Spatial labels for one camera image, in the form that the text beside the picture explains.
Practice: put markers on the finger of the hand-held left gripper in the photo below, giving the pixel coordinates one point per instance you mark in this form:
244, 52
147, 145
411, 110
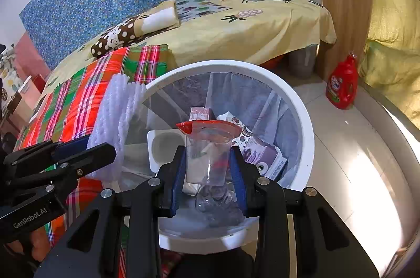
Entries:
72, 146
95, 156

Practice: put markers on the white foam net sleeve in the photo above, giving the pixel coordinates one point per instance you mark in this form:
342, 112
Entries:
115, 120

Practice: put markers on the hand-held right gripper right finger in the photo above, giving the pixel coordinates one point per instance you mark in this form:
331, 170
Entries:
238, 179

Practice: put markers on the brown polka dot pillow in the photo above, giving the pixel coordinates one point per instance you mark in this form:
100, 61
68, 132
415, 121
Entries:
111, 42

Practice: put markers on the white plastic tray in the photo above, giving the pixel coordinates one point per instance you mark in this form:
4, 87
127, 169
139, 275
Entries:
164, 150

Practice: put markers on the grey bucket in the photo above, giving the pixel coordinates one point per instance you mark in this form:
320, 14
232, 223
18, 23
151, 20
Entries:
302, 63

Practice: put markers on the yellow bed sheet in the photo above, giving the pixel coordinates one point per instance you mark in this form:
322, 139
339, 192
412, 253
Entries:
246, 32

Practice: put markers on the leaf print pillow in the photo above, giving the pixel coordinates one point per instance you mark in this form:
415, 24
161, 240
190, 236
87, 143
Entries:
197, 9

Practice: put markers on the white trash bin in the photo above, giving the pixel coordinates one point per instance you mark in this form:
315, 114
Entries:
203, 240

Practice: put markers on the clear plastic bottle red label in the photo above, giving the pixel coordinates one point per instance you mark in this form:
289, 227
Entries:
206, 160

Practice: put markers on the wooden board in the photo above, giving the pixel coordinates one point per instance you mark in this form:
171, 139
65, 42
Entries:
344, 19

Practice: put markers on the red drink carton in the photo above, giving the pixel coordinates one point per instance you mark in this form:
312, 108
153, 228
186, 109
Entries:
199, 114

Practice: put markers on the plaid cloth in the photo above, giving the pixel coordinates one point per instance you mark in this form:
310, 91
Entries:
65, 94

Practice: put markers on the person's left hand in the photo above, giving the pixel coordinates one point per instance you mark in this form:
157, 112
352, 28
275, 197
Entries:
29, 237

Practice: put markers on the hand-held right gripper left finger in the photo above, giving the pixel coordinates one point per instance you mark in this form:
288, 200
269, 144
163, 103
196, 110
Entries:
177, 186

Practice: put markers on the red detergent bottle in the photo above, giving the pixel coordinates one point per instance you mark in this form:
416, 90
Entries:
343, 88

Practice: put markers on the yellow green curtain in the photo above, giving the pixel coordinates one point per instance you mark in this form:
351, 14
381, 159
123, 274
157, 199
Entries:
393, 19

